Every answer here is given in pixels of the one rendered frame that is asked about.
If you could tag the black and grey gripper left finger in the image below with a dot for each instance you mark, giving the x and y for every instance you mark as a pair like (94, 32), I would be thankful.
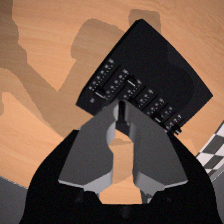
(82, 162)

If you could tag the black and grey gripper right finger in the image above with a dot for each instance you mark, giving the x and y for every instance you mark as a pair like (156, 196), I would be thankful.
(163, 162)

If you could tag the black lighting desk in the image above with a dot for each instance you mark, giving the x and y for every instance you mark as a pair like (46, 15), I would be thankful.
(168, 87)

